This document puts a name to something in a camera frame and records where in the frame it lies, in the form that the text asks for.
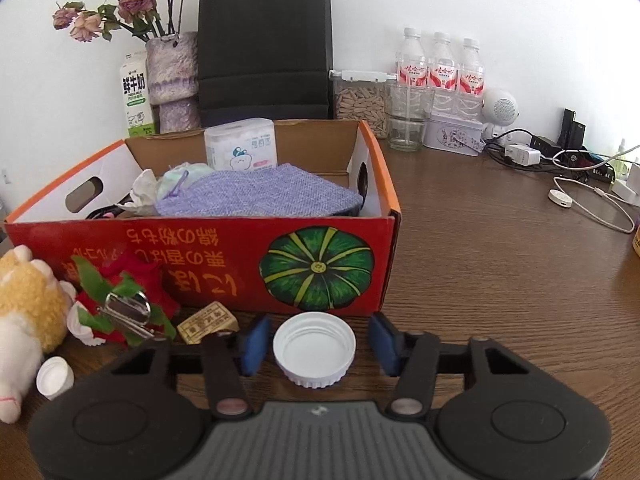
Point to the white tissue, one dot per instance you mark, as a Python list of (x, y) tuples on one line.
[(142, 187)]

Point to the black rectangular device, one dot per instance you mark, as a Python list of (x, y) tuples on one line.
[(568, 125), (579, 132)]

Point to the white printed tin box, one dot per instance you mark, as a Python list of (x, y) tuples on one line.
[(452, 135)]

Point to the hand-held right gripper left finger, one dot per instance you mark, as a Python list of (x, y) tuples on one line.
[(252, 345)]

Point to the purple textured vase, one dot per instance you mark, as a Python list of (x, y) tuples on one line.
[(172, 75)]

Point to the silver metal clip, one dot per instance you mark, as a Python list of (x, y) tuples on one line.
[(120, 305)]

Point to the red orange cardboard box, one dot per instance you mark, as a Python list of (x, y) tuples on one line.
[(200, 260)]

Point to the clear glass cup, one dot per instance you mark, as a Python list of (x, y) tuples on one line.
[(409, 135), (411, 100)]

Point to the black paper bag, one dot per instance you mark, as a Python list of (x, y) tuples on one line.
[(265, 45)]

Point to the white plug charger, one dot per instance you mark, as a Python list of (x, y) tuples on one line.
[(522, 154)]

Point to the yellow white plush toy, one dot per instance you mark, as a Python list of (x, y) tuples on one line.
[(25, 300)]

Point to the white charger block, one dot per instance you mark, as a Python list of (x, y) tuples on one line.
[(627, 187)]

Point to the small white bottle cap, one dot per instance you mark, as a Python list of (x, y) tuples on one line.
[(52, 377)]

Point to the wide white screw cap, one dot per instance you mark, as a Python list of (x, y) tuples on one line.
[(315, 345)]

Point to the small tan paper packet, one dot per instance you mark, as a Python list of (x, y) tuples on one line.
[(205, 325)]

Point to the clear seed storage jar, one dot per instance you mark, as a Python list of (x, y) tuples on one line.
[(360, 105)]

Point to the crumpled plastic bag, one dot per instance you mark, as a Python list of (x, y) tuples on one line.
[(175, 180)]

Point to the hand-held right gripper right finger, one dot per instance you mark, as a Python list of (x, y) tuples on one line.
[(385, 345)]

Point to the black power strip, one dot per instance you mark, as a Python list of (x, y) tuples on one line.
[(545, 144)]

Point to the round white speaker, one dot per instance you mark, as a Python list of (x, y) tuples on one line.
[(500, 107)]

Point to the red label water bottle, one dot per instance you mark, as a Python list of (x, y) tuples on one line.
[(412, 70), (443, 75), (471, 80)]

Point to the small clear spray bottle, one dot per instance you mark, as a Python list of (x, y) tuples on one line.
[(622, 150)]

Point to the green white milk carton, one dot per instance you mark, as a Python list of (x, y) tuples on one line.
[(134, 95)]

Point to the red artificial flower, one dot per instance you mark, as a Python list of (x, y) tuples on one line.
[(135, 270)]

